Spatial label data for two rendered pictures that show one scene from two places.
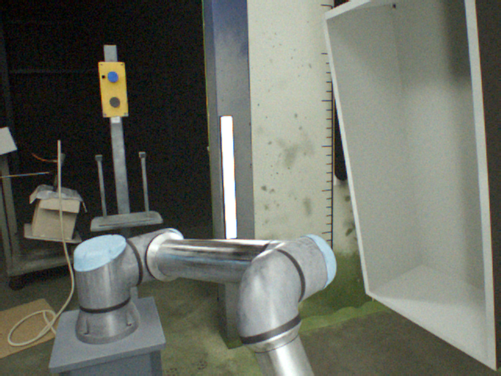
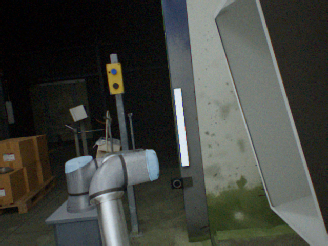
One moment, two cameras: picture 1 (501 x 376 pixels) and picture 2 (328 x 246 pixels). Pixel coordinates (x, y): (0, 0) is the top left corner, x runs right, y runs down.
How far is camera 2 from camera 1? 0.59 m
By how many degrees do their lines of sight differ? 23
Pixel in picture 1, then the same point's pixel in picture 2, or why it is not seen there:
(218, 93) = (171, 75)
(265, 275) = (103, 166)
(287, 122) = (221, 88)
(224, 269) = not seen: hidden behind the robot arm
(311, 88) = not seen: hidden behind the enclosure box
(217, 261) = not seen: hidden behind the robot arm
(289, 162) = (224, 115)
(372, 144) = (263, 98)
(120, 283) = (85, 180)
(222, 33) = (172, 37)
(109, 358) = (74, 220)
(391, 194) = (285, 134)
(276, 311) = (101, 183)
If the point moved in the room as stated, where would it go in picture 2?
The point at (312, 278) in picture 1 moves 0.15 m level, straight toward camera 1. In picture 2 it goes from (134, 170) to (102, 184)
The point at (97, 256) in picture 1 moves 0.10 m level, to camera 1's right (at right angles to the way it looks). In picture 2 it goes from (73, 165) to (88, 164)
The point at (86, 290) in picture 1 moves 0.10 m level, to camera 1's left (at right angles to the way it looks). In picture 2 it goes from (68, 183) to (54, 183)
